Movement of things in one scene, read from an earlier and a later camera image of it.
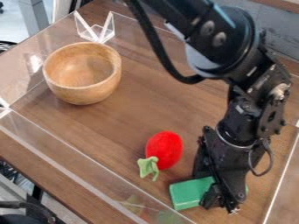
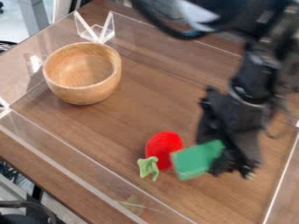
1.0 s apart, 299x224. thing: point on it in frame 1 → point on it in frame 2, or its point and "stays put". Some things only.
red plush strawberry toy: (163, 150) stays put
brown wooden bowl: (83, 71) stays put
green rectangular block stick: (187, 192) → (192, 160)
